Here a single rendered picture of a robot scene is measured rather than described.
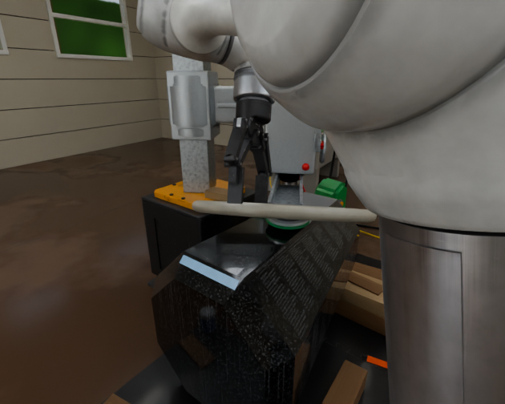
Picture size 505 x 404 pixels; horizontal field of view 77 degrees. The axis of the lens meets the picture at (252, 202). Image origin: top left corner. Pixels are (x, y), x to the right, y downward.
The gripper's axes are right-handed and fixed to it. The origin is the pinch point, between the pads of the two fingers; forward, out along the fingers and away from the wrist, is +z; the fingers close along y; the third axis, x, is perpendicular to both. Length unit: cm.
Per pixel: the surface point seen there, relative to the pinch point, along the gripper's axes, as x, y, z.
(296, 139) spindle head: 9, 70, -29
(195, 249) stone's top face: 49, 58, 21
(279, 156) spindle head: 17, 71, -21
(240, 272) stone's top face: 24, 51, 27
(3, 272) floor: 266, 105, 66
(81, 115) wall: 568, 406, -177
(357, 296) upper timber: -13, 154, 55
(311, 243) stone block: 6, 94, 18
